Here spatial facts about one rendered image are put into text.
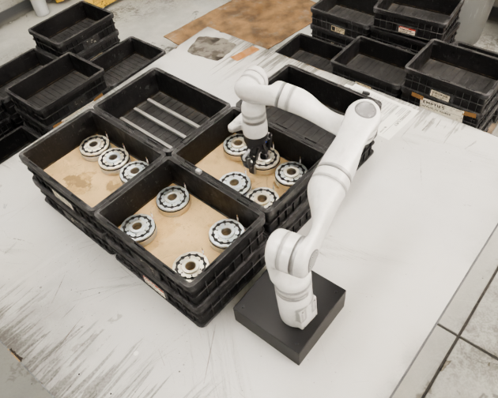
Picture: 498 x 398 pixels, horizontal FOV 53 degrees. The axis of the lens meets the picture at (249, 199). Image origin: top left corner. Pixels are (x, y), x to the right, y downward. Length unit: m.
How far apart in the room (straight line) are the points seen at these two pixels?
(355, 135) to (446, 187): 0.62
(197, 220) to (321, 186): 0.48
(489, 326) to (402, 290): 0.89
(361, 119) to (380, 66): 1.61
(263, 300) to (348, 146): 0.48
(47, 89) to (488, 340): 2.40
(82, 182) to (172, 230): 0.39
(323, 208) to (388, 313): 0.46
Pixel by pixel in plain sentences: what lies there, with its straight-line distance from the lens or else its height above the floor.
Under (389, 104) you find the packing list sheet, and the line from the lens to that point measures 2.09.
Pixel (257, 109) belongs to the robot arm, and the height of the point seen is 1.10.
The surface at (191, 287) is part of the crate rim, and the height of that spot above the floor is 0.93.
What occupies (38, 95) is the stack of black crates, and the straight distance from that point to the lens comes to 2.83.
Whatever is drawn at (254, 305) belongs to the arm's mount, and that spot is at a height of 0.77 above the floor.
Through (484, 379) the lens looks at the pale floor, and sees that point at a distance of 2.25.
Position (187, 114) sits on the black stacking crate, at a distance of 1.87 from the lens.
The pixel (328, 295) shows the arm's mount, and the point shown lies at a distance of 1.38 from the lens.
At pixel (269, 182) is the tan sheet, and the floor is 0.83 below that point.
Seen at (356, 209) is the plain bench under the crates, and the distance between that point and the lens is 1.68.
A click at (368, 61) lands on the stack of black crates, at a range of 2.91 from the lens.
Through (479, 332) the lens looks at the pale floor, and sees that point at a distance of 2.34.
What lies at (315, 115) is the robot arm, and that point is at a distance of 1.35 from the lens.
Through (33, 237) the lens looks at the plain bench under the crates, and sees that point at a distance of 1.82.
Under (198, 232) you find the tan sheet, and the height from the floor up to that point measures 0.83.
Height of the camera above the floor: 1.98
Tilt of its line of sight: 49 degrees down
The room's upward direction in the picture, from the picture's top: 6 degrees counter-clockwise
